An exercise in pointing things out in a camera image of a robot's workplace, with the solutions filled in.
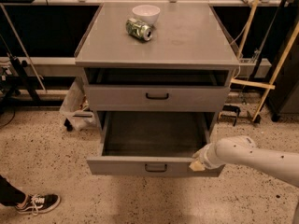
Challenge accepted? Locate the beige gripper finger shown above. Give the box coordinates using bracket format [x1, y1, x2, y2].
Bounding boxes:
[189, 161, 206, 172]

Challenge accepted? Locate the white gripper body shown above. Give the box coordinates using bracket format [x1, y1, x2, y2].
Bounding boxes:
[192, 143, 225, 170]

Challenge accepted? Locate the grey drawer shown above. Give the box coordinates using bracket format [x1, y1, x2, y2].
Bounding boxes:
[84, 85, 229, 112]
[87, 111, 222, 177]

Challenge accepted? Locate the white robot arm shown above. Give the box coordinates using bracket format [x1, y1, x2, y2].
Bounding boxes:
[189, 135, 299, 188]

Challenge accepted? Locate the grey drawer cabinet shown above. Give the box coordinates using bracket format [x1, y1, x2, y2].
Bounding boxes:
[76, 3, 238, 129]

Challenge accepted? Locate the grey top drawer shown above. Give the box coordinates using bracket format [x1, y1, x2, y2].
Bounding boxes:
[84, 85, 229, 112]

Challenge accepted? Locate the clear plastic bag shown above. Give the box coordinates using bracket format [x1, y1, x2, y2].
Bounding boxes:
[59, 77, 96, 131]

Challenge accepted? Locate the crushed green soda can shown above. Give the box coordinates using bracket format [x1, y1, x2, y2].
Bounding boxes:
[125, 18, 152, 41]

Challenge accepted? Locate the white bowl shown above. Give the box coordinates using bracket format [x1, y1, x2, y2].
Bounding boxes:
[132, 5, 161, 26]

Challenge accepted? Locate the black and white sneaker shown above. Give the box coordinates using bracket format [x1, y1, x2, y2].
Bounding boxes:
[15, 194, 61, 216]

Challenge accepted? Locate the black trouser leg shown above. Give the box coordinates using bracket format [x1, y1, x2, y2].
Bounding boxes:
[0, 175, 26, 206]

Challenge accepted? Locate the black tripod stand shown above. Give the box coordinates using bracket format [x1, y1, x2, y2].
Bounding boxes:
[0, 35, 41, 107]

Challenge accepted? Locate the wooden frame stand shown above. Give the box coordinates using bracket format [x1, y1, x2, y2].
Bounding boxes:
[231, 0, 299, 123]

